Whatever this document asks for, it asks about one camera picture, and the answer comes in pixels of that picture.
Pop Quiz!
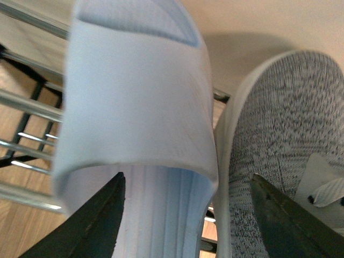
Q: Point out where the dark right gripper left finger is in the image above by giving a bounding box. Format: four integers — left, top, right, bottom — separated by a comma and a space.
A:
21, 172, 126, 257

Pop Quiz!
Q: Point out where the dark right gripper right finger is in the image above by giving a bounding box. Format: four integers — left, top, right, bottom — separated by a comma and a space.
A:
250, 174, 343, 257

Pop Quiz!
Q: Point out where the light blue rubber slipper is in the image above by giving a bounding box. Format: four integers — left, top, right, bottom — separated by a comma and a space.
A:
52, 0, 219, 258

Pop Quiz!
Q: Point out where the black metal shoe rack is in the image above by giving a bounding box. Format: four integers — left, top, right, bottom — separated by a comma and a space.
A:
0, 0, 232, 258

